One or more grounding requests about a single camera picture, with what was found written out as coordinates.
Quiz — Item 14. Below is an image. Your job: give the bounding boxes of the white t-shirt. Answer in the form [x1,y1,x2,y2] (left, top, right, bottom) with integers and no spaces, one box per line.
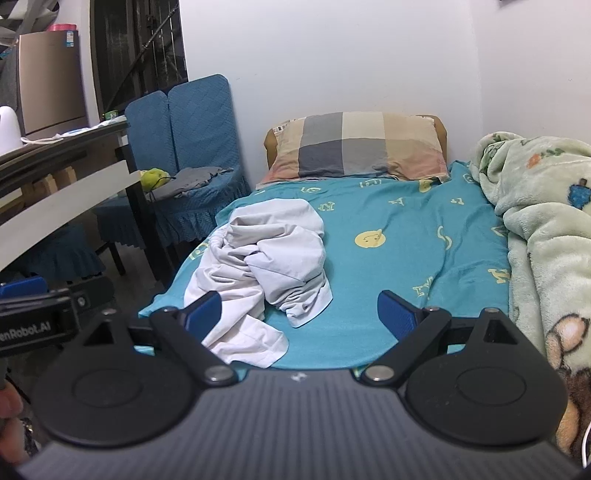
[184,198,334,368]

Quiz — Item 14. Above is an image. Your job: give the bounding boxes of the yellow-green plush toy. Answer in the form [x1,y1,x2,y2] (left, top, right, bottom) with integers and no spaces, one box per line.
[141,169,171,192]

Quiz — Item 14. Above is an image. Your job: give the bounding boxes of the plaid pillow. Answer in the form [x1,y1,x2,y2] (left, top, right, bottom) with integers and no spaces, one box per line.
[255,112,451,190]

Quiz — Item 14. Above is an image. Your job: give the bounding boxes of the dark window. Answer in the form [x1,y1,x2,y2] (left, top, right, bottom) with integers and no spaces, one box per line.
[90,0,189,114]

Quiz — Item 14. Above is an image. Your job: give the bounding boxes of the white rounded appliance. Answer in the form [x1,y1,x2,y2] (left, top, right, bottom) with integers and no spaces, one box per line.
[0,105,23,152]

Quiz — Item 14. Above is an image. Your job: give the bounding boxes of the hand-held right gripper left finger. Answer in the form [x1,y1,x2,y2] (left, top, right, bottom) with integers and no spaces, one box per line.
[73,291,239,387]

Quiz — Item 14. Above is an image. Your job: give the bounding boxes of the gold refrigerator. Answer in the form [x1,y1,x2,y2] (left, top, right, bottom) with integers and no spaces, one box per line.
[16,31,89,137]

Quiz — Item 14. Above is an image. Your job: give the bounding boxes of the teal printed bed sheet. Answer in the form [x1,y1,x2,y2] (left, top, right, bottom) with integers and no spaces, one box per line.
[137,161,511,370]

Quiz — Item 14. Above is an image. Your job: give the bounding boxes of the person's left hand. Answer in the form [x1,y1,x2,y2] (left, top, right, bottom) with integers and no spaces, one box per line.
[0,387,26,464]

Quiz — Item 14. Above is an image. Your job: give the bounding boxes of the white cable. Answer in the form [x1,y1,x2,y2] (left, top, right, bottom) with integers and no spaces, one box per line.
[580,411,591,468]

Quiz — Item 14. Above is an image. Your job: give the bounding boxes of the green fleece printed blanket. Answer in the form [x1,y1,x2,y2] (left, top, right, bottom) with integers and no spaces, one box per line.
[470,131,591,472]

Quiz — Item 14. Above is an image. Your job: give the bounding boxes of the brown cushion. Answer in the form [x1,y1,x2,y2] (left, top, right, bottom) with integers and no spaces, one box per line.
[264,114,448,163]

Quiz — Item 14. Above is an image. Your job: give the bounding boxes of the blue covered chair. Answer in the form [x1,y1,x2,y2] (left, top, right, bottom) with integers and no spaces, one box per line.
[147,74,252,245]
[92,91,178,278]
[9,225,106,283]

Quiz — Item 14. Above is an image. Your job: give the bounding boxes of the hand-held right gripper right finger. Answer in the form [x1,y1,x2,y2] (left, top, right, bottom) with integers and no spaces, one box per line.
[360,290,525,387]

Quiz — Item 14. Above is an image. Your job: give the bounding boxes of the white and blue papers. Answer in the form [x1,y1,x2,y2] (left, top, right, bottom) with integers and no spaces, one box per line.
[60,117,129,139]

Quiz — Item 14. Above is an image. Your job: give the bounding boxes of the grey cloth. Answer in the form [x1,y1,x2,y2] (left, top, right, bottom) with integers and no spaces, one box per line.
[150,166,234,200]

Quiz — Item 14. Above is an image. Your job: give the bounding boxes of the dark table with white edge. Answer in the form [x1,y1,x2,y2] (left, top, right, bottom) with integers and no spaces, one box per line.
[0,117,169,287]

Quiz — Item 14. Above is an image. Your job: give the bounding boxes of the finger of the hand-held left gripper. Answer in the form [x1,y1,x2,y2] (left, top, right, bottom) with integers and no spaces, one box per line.
[69,277,115,317]
[0,276,48,299]

